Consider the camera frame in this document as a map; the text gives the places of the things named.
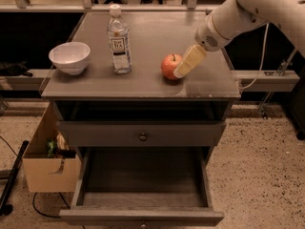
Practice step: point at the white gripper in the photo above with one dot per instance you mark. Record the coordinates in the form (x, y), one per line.
(209, 35)

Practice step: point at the red apple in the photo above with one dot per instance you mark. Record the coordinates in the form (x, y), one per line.
(168, 65)

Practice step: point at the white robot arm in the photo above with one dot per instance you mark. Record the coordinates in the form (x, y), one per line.
(234, 17)

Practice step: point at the grey wooden drawer cabinet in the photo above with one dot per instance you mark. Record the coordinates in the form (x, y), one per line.
(144, 95)

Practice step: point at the closed grey upper drawer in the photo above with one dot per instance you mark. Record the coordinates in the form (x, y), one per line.
(139, 134)

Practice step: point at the open grey middle drawer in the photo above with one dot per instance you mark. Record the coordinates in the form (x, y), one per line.
(142, 187)

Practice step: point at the clear plastic water bottle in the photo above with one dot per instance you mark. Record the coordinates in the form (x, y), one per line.
(118, 34)

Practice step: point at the white ceramic bowl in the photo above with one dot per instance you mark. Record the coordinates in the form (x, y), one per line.
(71, 57)

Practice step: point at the cardboard box with items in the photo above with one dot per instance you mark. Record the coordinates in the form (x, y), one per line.
(48, 174)

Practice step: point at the black pole stand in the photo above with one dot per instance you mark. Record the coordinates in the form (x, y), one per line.
(9, 176)

